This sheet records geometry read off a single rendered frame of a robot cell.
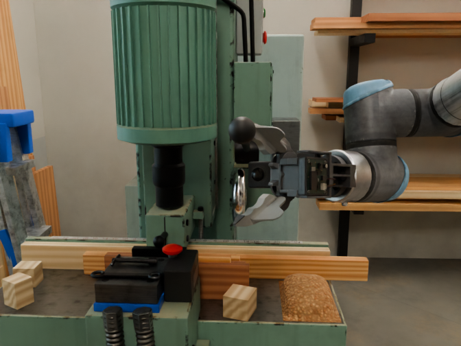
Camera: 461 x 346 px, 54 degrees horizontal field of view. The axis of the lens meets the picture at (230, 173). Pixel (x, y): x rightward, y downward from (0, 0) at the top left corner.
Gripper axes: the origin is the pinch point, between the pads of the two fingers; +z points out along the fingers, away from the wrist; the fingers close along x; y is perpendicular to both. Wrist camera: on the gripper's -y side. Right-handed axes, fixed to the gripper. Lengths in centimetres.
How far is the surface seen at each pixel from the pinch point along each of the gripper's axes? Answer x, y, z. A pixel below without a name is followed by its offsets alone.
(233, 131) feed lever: -4.8, 8.5, 6.1
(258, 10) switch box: -37, -24, -25
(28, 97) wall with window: -52, -255, -30
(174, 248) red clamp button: 11.2, -5.4, 6.0
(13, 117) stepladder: -18, -97, 10
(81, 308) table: 22.3, -21.3, 13.9
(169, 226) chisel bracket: 9.2, -17.3, 0.1
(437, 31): -85, -75, -198
